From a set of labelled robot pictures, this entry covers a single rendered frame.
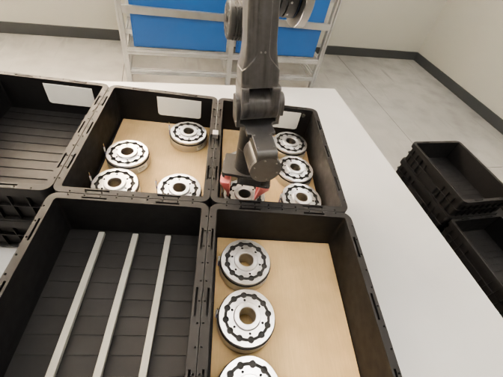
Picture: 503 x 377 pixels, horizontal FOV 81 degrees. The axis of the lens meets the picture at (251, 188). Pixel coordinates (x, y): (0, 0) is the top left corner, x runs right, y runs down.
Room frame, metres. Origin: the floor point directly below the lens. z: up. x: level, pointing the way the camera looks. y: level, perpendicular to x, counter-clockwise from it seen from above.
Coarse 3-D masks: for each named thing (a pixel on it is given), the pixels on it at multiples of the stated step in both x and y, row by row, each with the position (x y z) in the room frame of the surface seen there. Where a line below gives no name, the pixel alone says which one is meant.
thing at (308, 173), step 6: (288, 156) 0.65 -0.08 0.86; (294, 156) 0.66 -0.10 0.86; (282, 162) 0.63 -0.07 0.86; (300, 162) 0.64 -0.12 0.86; (306, 162) 0.65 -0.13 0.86; (282, 168) 0.60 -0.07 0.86; (306, 168) 0.62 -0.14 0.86; (282, 174) 0.58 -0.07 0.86; (288, 174) 0.58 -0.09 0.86; (294, 174) 0.59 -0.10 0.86; (300, 174) 0.59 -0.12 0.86; (306, 174) 0.60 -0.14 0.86; (312, 174) 0.60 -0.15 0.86; (288, 180) 0.56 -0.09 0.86; (294, 180) 0.56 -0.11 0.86; (300, 180) 0.57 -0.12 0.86; (306, 180) 0.58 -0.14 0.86
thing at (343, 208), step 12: (288, 108) 0.79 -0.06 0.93; (300, 108) 0.80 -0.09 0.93; (312, 108) 0.82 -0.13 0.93; (216, 120) 0.65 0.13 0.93; (216, 144) 0.55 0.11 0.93; (324, 144) 0.65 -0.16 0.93; (216, 156) 0.51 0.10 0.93; (216, 168) 0.49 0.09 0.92; (216, 180) 0.44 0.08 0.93; (336, 180) 0.53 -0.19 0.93; (216, 192) 0.40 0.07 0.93; (336, 192) 0.49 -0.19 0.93; (240, 204) 0.39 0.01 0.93; (252, 204) 0.39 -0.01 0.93; (264, 204) 0.40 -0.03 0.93; (276, 204) 0.41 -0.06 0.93; (288, 204) 0.42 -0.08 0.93; (300, 204) 0.42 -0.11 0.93
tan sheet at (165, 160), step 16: (128, 128) 0.66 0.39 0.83; (144, 128) 0.67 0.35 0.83; (160, 128) 0.69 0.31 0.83; (208, 128) 0.74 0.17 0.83; (144, 144) 0.60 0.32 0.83; (160, 144) 0.62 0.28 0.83; (160, 160) 0.56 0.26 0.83; (176, 160) 0.57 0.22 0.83; (192, 160) 0.59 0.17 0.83; (144, 176) 0.49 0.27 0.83; (160, 176) 0.50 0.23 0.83; (192, 176) 0.53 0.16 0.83
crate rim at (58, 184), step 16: (192, 96) 0.74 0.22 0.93; (208, 96) 0.76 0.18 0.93; (96, 112) 0.57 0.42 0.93; (80, 144) 0.45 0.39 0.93; (208, 144) 0.55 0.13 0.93; (208, 160) 0.49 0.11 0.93; (64, 176) 0.36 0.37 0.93; (208, 176) 0.46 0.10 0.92; (80, 192) 0.33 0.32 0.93; (96, 192) 0.34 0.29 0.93; (112, 192) 0.34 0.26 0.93; (128, 192) 0.35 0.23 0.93; (144, 192) 0.36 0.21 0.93; (208, 192) 0.40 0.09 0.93
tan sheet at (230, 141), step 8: (224, 136) 0.72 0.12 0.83; (232, 136) 0.73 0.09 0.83; (272, 136) 0.77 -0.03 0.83; (224, 144) 0.68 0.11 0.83; (232, 144) 0.69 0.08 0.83; (224, 152) 0.65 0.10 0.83; (232, 152) 0.66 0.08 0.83; (272, 184) 0.56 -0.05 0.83; (280, 184) 0.57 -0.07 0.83; (312, 184) 0.60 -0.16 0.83; (272, 192) 0.53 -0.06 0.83; (280, 192) 0.54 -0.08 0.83; (272, 200) 0.51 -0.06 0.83
